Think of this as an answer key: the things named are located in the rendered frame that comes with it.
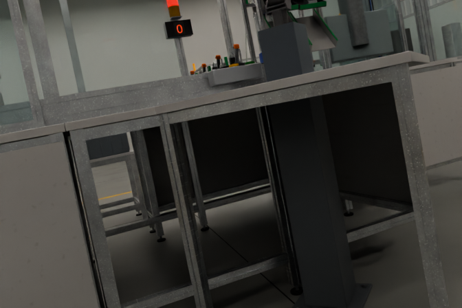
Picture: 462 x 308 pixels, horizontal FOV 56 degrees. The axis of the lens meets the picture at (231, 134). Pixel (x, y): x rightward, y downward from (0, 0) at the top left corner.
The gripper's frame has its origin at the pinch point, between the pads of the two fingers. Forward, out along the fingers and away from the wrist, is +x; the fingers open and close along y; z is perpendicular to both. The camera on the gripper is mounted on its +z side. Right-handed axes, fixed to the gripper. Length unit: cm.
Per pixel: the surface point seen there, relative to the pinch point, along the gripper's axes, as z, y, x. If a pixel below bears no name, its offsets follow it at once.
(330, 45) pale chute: -23.1, -18.8, 8.2
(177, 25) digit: -4, 50, 6
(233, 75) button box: -40, 33, -17
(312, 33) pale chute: -13.7, -13.7, 13.6
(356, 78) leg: -62, 5, -61
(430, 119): -51, -112, 98
